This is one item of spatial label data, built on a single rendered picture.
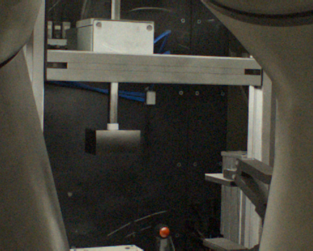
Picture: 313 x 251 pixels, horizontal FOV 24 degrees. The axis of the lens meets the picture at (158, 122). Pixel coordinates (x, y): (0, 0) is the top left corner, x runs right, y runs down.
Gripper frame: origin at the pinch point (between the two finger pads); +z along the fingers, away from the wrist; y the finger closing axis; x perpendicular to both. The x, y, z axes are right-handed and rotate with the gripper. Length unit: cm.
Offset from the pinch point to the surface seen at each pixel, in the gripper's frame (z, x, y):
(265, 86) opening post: 21.4, -19.2, 16.5
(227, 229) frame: 43, -25, -12
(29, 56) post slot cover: 21.5, 20.7, 20.0
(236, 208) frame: 39.6, -24.9, -7.3
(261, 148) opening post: 21.5, -18.7, 6.1
